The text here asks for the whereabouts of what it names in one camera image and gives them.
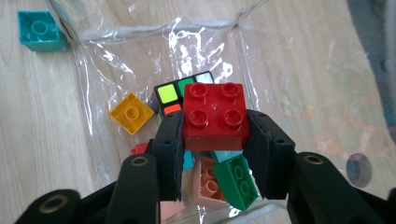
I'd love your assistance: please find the round grey table grommet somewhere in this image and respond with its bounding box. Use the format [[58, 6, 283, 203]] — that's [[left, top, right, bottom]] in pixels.
[[345, 152, 374, 189]]

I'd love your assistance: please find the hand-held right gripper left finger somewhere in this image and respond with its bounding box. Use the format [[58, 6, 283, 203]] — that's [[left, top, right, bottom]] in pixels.
[[151, 109, 185, 202]]

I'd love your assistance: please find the red toy brick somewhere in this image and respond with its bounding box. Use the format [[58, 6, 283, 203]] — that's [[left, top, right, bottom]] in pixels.
[[181, 82, 251, 152], [131, 142, 149, 156]]

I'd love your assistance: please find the teal toy brick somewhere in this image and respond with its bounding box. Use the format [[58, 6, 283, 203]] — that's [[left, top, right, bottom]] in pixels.
[[17, 10, 70, 52]]

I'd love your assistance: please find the light blue toy brick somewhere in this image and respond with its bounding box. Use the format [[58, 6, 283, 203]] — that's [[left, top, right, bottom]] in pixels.
[[210, 149, 244, 164]]

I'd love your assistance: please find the turquoise toy brick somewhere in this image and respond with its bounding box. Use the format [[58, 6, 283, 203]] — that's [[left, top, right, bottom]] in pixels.
[[183, 150, 194, 171]]

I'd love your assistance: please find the salmon toy brick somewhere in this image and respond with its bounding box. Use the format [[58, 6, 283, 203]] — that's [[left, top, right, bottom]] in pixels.
[[191, 155, 232, 210]]

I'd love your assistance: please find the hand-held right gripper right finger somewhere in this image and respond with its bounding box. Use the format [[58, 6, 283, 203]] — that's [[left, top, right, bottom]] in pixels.
[[243, 108, 296, 201]]

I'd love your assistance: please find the orange toy brick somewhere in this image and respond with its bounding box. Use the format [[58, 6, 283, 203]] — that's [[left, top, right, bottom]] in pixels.
[[109, 91, 156, 136]]

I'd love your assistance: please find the green toy brick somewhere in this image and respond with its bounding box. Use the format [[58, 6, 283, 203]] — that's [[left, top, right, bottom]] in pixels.
[[212, 154, 260, 211]]

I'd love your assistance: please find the multicoloured puzzle cube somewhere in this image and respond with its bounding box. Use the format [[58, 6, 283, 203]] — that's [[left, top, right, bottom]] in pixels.
[[152, 70, 216, 118]]

